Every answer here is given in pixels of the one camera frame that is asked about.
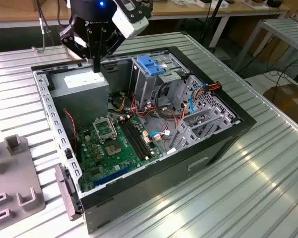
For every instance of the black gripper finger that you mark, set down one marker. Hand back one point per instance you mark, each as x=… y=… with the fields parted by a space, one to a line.
x=74 y=37
x=114 y=41

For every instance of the grey metal disk bay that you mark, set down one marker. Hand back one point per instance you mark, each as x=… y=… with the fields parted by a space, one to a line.
x=186 y=137

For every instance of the grey metal drive cage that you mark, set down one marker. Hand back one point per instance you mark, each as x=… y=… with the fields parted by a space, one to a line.
x=144 y=84

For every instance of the wooden workbench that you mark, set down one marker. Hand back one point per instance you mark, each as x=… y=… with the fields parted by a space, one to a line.
x=169 y=11

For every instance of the grey power supply unit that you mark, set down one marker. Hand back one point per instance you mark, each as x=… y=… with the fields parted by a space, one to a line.
x=82 y=101

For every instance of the small white box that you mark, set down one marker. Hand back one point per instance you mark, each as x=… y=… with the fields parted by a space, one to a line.
x=203 y=3

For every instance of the black RAM slot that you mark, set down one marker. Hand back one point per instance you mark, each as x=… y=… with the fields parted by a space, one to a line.
x=133 y=138
x=130 y=140
x=140 y=135
x=137 y=137

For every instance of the CPU socket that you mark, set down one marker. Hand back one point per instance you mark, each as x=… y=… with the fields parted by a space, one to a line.
x=113 y=149

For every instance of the small black case latch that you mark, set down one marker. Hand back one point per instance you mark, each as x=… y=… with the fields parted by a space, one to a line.
x=68 y=153

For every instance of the green motherboard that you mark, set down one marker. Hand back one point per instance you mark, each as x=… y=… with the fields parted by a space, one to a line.
x=109 y=166

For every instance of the blue expansion slot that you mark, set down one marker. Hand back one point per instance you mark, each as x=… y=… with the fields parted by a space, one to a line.
x=114 y=174

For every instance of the grey parts rack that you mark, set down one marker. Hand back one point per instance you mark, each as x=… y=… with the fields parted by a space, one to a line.
x=15 y=173

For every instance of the grey case latch panel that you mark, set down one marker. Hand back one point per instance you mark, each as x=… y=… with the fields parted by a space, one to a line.
x=64 y=188

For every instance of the black open PC case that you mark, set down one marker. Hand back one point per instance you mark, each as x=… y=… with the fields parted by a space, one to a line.
x=151 y=188

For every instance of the small black device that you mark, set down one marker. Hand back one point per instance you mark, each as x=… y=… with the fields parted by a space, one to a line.
x=274 y=3

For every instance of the metal slat side table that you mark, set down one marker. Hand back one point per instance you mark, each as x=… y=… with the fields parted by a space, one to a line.
x=288 y=32

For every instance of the brown cardboard box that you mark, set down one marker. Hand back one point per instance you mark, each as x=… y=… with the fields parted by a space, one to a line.
x=288 y=99

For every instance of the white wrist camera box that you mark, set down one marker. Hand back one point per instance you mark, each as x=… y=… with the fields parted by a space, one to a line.
x=125 y=22

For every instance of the blue plastic drive bracket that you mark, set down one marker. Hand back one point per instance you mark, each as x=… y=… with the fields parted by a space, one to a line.
x=149 y=65

